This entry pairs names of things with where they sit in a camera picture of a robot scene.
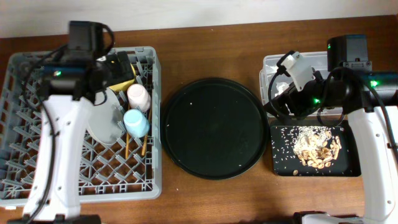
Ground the grey-white round plate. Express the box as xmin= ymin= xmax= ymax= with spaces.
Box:
xmin=87 ymin=88 xmax=123 ymax=146

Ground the wooden chopstick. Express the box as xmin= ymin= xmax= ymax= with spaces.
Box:
xmin=141 ymin=109 xmax=152 ymax=157
xmin=125 ymin=104 xmax=131 ymax=160

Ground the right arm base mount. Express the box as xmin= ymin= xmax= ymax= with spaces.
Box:
xmin=293 ymin=211 xmax=364 ymax=224

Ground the round black tray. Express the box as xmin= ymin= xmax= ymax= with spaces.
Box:
xmin=160 ymin=78 xmax=270 ymax=180

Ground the white tissue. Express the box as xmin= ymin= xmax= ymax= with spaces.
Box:
xmin=274 ymin=82 xmax=289 ymax=96

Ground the clear plastic waste bin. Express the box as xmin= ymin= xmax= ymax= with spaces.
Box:
xmin=259 ymin=51 xmax=329 ymax=106

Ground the grey plastic dishwasher rack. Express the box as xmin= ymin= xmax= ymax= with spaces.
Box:
xmin=1 ymin=47 xmax=162 ymax=207

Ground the yellow bowl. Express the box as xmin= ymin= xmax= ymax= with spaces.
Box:
xmin=109 ymin=64 xmax=136 ymax=91

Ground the black rectangular tray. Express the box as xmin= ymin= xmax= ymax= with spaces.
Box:
xmin=270 ymin=120 xmax=361 ymax=177

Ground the blue plastic cup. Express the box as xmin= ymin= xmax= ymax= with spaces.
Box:
xmin=123 ymin=109 xmax=150 ymax=138

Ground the pink plastic cup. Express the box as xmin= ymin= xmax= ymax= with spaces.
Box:
xmin=127 ymin=83 xmax=151 ymax=112

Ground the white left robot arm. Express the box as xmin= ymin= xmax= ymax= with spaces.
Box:
xmin=12 ymin=21 xmax=132 ymax=223

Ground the food scraps pile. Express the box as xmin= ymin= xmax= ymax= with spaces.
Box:
xmin=293 ymin=126 xmax=342 ymax=169

